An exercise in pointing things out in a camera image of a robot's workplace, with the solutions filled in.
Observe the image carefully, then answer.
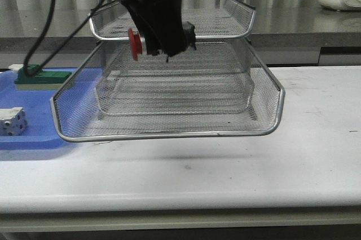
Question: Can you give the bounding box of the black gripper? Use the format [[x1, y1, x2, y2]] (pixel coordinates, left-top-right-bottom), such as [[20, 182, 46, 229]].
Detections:
[[118, 0, 186, 54]]

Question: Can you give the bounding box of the red emergency stop button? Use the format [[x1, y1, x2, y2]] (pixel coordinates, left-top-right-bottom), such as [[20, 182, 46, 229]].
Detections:
[[127, 21, 197, 61]]

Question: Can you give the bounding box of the silver mesh tray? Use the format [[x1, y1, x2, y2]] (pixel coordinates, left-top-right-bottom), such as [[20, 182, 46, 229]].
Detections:
[[94, 77, 254, 116], [89, 0, 256, 41], [59, 38, 285, 141]]

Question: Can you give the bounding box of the silver mesh top tray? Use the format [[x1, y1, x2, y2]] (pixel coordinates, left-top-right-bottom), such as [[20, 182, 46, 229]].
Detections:
[[89, 0, 256, 41]]

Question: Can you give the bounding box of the silver mesh bottom tray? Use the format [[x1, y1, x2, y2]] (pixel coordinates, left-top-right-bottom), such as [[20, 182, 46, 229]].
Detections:
[[94, 77, 254, 116]]

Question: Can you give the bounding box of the steel background counter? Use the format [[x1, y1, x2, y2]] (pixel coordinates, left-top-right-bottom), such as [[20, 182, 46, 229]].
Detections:
[[1, 7, 360, 69]]

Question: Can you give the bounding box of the green electrical component block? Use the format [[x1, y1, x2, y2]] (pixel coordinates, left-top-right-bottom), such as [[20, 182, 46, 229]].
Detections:
[[8, 64, 72, 90]]

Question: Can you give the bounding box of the white terminal block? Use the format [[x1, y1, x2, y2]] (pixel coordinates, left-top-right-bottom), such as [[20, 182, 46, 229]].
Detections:
[[1, 107, 28, 136]]

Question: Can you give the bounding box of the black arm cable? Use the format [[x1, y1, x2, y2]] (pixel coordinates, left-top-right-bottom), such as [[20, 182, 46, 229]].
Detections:
[[23, 0, 125, 77]]

